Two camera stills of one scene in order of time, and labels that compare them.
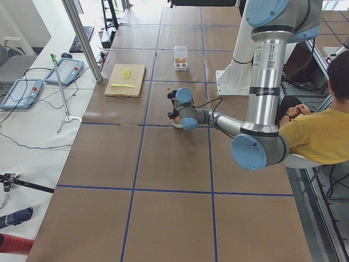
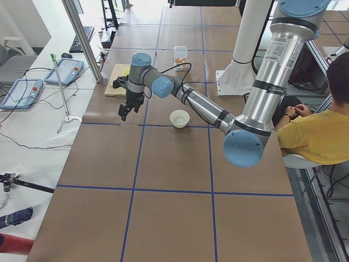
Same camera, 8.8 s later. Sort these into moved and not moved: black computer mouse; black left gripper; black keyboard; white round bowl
Moved: black left gripper
Not moved: black keyboard; black computer mouse; white round bowl
